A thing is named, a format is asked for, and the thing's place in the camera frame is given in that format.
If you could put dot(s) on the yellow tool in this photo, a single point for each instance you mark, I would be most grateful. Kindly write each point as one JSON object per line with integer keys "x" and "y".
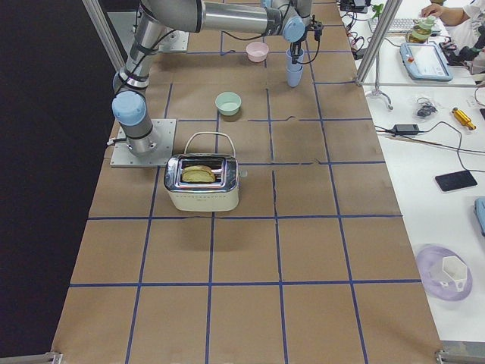
{"x": 463, "y": 118}

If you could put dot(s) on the purple plate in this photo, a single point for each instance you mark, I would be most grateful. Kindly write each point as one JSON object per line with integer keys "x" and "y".
{"x": 428, "y": 261}

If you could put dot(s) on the pink bowl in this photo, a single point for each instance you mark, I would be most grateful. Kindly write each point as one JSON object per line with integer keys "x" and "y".
{"x": 257, "y": 51}

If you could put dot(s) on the white keyboard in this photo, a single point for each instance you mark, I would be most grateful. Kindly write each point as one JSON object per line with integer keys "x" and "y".
{"x": 398, "y": 25}

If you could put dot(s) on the black smartphone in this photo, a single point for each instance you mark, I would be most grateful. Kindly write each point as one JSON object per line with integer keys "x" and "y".
{"x": 455, "y": 180}

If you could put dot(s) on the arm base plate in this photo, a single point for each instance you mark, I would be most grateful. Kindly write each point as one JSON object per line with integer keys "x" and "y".
{"x": 176, "y": 42}
{"x": 150, "y": 151}

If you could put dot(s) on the aluminium frame post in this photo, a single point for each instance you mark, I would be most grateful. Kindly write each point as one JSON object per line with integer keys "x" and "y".
{"x": 384, "y": 20}
{"x": 107, "y": 34}

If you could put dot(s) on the teach pendant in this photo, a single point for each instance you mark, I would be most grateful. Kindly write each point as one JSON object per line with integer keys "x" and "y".
{"x": 425, "y": 61}

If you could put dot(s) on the bread slice in toaster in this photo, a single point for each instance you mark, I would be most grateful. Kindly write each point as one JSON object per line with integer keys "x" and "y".
{"x": 198, "y": 174}

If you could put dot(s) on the mint green bowl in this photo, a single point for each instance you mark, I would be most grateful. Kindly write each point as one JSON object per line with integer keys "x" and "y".
{"x": 228, "y": 103}

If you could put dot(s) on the white hexagonal cup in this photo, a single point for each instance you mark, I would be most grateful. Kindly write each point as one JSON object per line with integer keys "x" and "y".
{"x": 453, "y": 272}

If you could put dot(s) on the blue cup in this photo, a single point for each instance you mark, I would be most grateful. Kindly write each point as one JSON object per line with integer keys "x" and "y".
{"x": 294, "y": 60}
{"x": 294, "y": 75}

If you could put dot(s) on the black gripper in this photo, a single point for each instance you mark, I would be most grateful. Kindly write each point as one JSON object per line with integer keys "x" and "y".
{"x": 296, "y": 48}

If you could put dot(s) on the metal rod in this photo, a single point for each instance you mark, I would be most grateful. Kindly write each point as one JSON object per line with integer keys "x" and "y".
{"x": 376, "y": 91}

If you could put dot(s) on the left aluminium frame post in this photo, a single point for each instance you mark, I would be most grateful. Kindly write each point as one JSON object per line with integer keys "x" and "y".
{"x": 107, "y": 34}

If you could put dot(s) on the black power adapter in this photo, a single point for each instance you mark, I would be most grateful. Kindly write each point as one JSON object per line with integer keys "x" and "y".
{"x": 405, "y": 129}

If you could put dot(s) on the person's hand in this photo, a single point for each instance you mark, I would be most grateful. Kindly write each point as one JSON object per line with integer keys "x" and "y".
{"x": 434, "y": 9}

